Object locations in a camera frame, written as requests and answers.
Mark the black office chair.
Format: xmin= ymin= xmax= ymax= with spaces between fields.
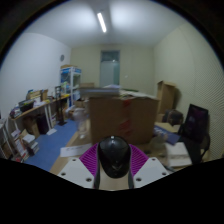
xmin=179 ymin=103 xmax=212 ymax=164

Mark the wooden wall desk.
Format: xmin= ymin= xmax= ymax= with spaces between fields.
xmin=9 ymin=93 xmax=72 ymax=122

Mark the white paper sheet with writing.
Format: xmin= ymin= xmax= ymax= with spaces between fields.
xmin=59 ymin=143 xmax=93 ymax=158

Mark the tall open cardboard box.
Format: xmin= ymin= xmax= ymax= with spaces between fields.
xmin=156 ymin=80 xmax=178 ymax=116

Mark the clear glass jar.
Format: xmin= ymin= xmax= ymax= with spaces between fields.
xmin=72 ymin=107 xmax=90 ymax=141

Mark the ceiling tube light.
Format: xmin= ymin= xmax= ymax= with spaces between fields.
xmin=96 ymin=12 xmax=108 ymax=34

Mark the grey door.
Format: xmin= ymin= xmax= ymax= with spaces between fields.
xmin=99 ymin=49 xmax=121 ymax=87

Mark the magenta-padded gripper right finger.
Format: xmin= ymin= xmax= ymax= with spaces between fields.
xmin=128 ymin=143 xmax=171 ymax=190

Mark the blue book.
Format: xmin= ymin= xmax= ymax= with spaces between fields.
xmin=153 ymin=124 xmax=181 ymax=146

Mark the large brown cardboard box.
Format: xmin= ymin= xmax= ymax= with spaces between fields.
xmin=88 ymin=94 xmax=160 ymax=147

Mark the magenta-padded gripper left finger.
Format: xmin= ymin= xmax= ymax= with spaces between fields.
xmin=57 ymin=142 xmax=101 ymax=190

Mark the low bookshelf with books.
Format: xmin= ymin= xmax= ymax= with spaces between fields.
xmin=0 ymin=123 xmax=40 ymax=163

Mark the black computer mouse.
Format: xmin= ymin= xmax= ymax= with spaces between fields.
xmin=97 ymin=135 xmax=132 ymax=179

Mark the white and blue shelf unit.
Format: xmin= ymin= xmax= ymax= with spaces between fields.
xmin=59 ymin=65 xmax=83 ymax=108

